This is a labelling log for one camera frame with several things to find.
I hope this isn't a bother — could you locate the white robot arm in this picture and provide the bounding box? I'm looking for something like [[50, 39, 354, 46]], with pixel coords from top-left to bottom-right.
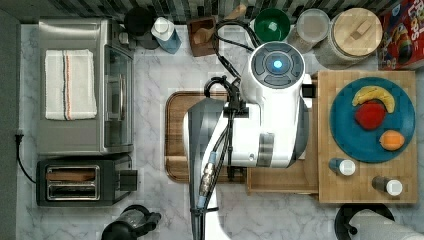
[[183, 42, 311, 240]]

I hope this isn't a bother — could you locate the brown wooden tray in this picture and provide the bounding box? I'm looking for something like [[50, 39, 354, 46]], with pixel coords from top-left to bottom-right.
[[164, 90, 248, 184]]

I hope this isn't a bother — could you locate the wooden spoon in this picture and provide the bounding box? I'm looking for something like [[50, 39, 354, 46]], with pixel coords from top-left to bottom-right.
[[193, 4, 247, 44]]

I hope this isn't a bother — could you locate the brown wooden utensil box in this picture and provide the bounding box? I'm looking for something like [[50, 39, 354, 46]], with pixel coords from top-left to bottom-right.
[[187, 17, 216, 57]]

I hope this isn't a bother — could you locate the silver toaster oven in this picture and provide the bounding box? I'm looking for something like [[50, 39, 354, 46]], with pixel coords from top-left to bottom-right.
[[37, 18, 133, 156]]

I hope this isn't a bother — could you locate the blue bottle white cap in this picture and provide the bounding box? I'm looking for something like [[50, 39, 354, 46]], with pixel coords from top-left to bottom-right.
[[151, 17, 181, 54]]

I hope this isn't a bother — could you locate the green funnel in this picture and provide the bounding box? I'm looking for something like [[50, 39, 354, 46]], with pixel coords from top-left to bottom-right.
[[254, 8, 291, 43]]

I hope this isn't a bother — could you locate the black round container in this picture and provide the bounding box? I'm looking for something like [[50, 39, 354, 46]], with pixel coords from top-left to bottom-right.
[[124, 7, 159, 50]]

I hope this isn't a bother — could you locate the black kettle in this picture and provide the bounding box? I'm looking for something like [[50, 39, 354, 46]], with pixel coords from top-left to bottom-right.
[[101, 204, 162, 240]]

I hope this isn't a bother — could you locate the clear-lidded grain jar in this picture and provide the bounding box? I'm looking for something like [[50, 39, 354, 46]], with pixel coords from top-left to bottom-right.
[[287, 9, 330, 53]]

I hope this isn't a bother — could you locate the blue white-capped shaker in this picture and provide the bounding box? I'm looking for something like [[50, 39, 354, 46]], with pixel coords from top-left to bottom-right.
[[329, 158, 356, 176]]

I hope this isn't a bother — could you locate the black toaster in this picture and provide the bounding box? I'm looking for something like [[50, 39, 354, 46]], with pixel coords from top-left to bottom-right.
[[36, 155, 138, 207]]

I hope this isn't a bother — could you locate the white striped towel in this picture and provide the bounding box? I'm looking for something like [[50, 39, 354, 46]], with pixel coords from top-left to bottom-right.
[[44, 49, 97, 121]]

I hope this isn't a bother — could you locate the blue plate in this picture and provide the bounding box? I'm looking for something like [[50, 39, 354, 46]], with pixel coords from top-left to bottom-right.
[[329, 77, 415, 163]]

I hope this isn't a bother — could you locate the red apple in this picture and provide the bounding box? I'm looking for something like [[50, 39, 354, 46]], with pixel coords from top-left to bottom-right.
[[355, 101, 386, 130]]

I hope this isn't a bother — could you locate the yellow banana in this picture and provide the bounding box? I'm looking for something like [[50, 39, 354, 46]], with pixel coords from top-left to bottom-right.
[[352, 85, 396, 113]]

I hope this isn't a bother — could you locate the paper towel roll holder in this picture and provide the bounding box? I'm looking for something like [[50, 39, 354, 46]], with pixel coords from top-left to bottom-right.
[[334, 202, 424, 240]]

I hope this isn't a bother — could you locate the wooden-lidded glass jar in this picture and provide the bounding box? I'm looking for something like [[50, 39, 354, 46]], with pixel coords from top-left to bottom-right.
[[314, 8, 383, 70]]

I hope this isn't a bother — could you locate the orange fruit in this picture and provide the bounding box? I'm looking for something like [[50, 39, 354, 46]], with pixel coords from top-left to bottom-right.
[[379, 130, 405, 151]]

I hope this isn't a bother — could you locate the dark white-capped shaker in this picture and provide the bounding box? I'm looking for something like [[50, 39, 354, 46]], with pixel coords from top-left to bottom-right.
[[372, 176, 403, 196]]

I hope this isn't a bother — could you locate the red cereal box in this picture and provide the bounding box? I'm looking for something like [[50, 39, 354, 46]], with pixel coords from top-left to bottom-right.
[[377, 0, 424, 71]]

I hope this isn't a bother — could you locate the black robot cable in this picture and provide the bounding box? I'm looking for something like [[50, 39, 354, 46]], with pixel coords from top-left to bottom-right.
[[191, 19, 261, 240]]

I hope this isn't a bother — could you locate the black power cord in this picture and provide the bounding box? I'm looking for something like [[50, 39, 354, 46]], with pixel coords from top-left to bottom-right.
[[14, 129, 37, 185]]

